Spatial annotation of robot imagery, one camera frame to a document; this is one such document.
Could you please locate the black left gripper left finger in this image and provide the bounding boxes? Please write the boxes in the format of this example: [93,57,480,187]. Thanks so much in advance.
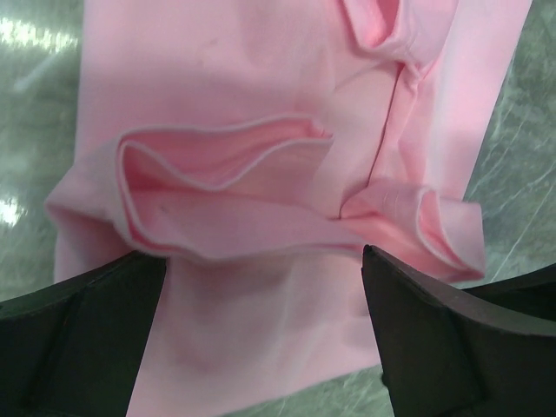
[1,252,166,417]

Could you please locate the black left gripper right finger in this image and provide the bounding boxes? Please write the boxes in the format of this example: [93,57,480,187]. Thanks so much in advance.
[361,246,555,416]

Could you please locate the pink t-shirt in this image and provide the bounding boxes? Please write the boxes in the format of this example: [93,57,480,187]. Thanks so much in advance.
[46,1,530,416]

